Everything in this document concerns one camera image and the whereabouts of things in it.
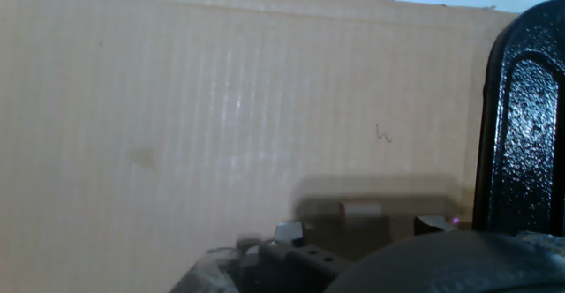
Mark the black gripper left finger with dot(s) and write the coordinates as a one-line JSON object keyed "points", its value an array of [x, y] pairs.
{"points": [[291, 266]]}

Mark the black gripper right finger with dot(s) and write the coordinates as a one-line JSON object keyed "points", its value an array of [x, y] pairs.
{"points": [[430, 224]]}

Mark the small wooden block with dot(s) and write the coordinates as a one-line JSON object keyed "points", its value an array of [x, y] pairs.
{"points": [[362, 231]]}

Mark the black C-clamp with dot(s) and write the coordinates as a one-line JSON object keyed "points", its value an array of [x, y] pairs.
{"points": [[525, 143]]}

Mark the brown cardboard sheet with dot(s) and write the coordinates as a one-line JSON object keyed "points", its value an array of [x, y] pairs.
{"points": [[176, 107]]}

